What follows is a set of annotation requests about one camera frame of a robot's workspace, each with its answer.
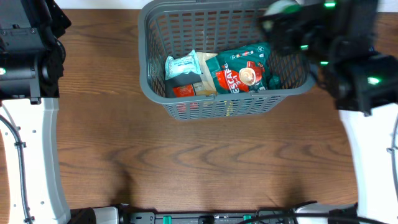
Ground green lid jar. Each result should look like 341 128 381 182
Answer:
264 0 300 16

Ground green coffee bag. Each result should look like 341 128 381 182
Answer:
205 42 282 94

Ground beige paper pouch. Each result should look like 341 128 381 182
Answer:
197 52 217 94

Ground light blue wipes packet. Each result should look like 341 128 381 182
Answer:
165 50 201 80

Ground orange pasta package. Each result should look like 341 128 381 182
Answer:
172 81 215 98

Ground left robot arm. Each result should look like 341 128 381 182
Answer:
1 0 121 224

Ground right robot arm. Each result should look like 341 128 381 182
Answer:
259 0 397 223

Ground grey plastic basket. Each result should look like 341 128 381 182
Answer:
138 1 317 120

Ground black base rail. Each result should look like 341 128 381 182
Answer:
119 210 288 224

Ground left black cable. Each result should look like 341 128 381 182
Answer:
0 113 35 224

